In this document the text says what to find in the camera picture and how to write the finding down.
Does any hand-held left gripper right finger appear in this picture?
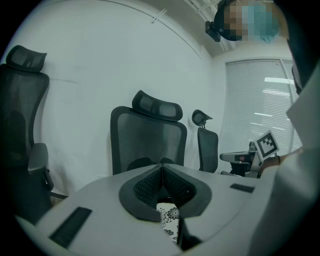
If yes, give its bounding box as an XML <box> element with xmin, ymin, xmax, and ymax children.
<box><xmin>163</xmin><ymin>163</ymin><xmax>266</xmax><ymax>256</ymax></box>

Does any black mesh office chair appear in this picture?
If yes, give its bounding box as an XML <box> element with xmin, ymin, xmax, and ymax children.
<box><xmin>0</xmin><ymin>44</ymin><xmax>51</xmax><ymax>226</ymax></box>
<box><xmin>27</xmin><ymin>89</ymin><xmax>251</xmax><ymax>204</ymax></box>

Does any black chair with tilted headrest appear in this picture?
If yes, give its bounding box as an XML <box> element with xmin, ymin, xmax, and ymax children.
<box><xmin>191</xmin><ymin>108</ymin><xmax>220</xmax><ymax>174</ymax></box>

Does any teal face mask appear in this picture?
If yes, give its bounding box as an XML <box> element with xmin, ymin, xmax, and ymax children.
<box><xmin>241</xmin><ymin>4</ymin><xmax>280</xmax><ymax>44</ymax></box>

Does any person's right forearm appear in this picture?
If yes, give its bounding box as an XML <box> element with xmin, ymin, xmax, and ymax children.
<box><xmin>261</xmin><ymin>146</ymin><xmax>305</xmax><ymax>174</ymax></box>

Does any person's black shirt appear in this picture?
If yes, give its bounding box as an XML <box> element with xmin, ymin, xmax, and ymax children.
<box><xmin>274</xmin><ymin>0</ymin><xmax>314</xmax><ymax>96</ymax></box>

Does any round floral white cushion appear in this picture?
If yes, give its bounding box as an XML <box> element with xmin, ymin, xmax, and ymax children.
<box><xmin>155</xmin><ymin>201</ymin><xmax>182</xmax><ymax>245</ymax></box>

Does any black head-mounted camera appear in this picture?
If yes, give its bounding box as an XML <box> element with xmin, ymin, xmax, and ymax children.
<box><xmin>204</xmin><ymin>20</ymin><xmax>222</xmax><ymax>43</ymax></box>

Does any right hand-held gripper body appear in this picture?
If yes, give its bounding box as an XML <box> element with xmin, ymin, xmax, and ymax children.
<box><xmin>245</xmin><ymin>129</ymin><xmax>280</xmax><ymax>180</ymax></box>

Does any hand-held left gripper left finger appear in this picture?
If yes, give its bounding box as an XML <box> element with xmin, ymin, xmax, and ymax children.
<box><xmin>34</xmin><ymin>163</ymin><xmax>181</xmax><ymax>256</ymax></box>

